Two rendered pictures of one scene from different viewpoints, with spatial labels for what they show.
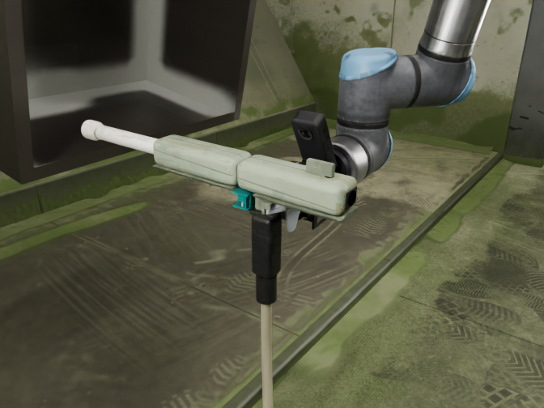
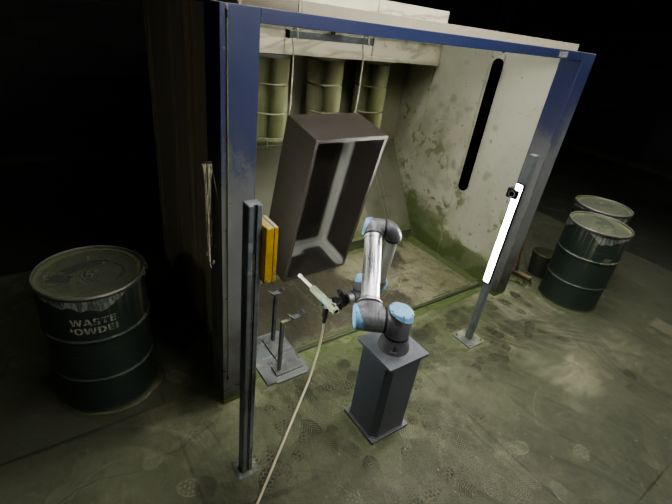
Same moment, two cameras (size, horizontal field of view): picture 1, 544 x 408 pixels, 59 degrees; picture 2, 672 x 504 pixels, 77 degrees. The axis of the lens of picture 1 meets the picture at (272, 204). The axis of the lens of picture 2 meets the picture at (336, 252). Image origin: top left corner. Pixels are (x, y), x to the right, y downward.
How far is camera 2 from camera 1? 2.41 m
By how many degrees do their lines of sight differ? 15
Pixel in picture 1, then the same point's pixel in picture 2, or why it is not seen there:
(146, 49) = (323, 232)
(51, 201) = not seen: hidden behind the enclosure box
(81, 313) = (286, 308)
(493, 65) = (483, 244)
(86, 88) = (302, 244)
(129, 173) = not seen: hidden behind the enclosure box
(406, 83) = not seen: hidden behind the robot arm
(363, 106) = (357, 287)
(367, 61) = (358, 279)
